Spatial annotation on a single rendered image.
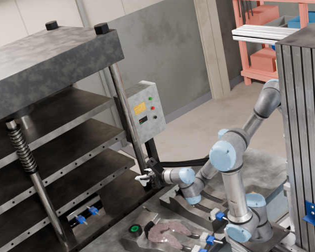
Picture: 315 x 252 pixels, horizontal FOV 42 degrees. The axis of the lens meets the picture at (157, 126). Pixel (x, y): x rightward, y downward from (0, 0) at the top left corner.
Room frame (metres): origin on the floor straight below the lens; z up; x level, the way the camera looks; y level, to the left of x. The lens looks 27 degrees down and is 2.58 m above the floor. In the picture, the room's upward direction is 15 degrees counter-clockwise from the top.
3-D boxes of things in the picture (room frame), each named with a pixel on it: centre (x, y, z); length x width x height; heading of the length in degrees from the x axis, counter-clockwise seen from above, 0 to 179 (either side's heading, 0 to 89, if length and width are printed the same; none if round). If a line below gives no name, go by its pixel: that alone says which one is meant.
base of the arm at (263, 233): (1.60, -0.36, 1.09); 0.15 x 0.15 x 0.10
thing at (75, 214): (2.55, 0.78, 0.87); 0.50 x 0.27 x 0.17; 35
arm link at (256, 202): (1.59, -0.35, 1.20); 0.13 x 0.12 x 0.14; 137
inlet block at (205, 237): (1.82, -0.14, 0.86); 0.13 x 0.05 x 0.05; 52
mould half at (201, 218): (2.21, -0.13, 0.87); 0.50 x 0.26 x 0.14; 35
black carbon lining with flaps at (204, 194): (2.19, -0.13, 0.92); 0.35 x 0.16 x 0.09; 35
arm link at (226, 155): (1.50, -0.27, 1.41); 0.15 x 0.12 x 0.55; 137
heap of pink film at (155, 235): (1.94, 0.11, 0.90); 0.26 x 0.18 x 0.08; 52
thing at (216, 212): (1.95, -0.23, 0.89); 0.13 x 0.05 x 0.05; 35
